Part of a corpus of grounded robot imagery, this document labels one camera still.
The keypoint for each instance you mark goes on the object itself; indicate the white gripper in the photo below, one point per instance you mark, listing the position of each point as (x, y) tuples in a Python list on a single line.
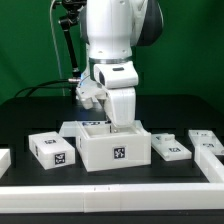
[(118, 81)]

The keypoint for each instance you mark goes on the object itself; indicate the white front fence bar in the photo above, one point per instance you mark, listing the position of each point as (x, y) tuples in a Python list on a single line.
[(109, 198)]

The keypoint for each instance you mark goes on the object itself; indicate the white fence bar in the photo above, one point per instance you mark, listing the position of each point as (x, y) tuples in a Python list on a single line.
[(109, 198), (209, 164)]

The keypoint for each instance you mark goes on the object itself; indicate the white cabinet top block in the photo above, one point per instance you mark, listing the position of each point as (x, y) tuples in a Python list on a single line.
[(51, 150)]

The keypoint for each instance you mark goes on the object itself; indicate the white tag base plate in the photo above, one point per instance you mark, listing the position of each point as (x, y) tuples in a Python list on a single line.
[(71, 128)]

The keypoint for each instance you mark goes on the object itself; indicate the white left fence block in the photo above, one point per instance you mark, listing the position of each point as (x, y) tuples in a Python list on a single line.
[(5, 161)]

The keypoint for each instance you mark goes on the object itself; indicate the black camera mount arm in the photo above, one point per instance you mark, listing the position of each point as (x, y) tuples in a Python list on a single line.
[(70, 19)]

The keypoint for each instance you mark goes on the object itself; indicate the white cabinet body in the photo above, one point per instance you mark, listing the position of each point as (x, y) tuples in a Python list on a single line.
[(113, 151)]

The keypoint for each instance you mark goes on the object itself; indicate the white right fence bar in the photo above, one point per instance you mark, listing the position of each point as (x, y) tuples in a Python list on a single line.
[(209, 164)]

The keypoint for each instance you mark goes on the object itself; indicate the white door panel with knob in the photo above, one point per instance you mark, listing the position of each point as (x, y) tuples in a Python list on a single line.
[(169, 148)]

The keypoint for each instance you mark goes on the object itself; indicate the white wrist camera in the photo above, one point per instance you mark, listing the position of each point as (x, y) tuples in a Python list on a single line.
[(89, 93)]

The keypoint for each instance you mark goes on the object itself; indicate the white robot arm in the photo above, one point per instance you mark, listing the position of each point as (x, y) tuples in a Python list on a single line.
[(111, 29)]

